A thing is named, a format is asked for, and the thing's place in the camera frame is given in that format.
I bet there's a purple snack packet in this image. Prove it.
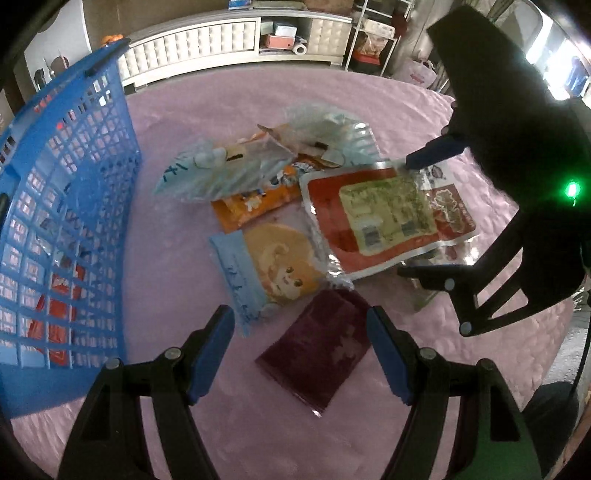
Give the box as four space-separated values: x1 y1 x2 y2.
255 288 372 418

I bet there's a large red foil snack packet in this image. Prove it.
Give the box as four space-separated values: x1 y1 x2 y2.
299 159 477 281

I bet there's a blue plastic basket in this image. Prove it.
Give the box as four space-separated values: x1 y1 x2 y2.
0 38 143 418

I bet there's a person's dark trouser leg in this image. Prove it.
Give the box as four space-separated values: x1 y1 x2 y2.
522 381 580 480

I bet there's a pink plastic bag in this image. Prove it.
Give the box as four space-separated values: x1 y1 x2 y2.
397 58 437 88

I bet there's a white metal shelf rack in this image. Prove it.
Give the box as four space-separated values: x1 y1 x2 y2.
344 0 402 77

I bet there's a brown snack bag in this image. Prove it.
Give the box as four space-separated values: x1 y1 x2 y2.
358 34 389 56

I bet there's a black cable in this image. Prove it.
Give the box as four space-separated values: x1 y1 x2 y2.
570 277 591 402

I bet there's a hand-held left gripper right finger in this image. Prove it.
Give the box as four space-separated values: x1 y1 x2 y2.
368 305 543 480

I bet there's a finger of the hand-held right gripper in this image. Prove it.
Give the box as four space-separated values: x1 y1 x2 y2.
398 208 532 337
405 102 468 171

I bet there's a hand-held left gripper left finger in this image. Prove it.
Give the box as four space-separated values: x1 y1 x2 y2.
58 305 235 480

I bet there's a black red box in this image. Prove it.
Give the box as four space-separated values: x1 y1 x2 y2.
353 53 384 75

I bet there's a red white snack packet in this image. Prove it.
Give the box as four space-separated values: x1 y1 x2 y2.
27 263 88 367

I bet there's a white tufted TV cabinet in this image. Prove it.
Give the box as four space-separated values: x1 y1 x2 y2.
115 11 356 88

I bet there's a silver foil snack packet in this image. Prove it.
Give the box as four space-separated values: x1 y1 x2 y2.
272 105 382 169

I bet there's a blue cartoon cookie packet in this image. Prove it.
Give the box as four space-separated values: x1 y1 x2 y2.
209 223 326 337

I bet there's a long orange snack packet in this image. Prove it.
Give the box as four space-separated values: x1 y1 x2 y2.
211 159 324 234

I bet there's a clear blue-print snack packet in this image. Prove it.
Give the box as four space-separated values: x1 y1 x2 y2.
154 138 296 204

